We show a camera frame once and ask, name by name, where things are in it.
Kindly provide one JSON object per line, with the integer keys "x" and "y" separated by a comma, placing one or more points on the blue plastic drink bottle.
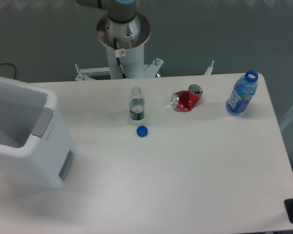
{"x": 243, "y": 91}

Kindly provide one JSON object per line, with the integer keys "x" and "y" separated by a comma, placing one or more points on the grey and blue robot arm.
{"x": 119, "y": 11}

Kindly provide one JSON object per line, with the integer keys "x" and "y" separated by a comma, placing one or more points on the crushed red soda can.
{"x": 186, "y": 100}

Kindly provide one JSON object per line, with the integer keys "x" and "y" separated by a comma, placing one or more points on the clear plastic bottle green label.
{"x": 136, "y": 104}

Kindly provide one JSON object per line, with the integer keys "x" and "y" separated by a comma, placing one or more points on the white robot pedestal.
{"x": 125, "y": 50}

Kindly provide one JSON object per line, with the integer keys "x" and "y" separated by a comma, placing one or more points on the blue bottle cap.
{"x": 142, "y": 131}

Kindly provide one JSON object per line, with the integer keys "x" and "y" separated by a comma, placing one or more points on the white trash can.
{"x": 35, "y": 143}

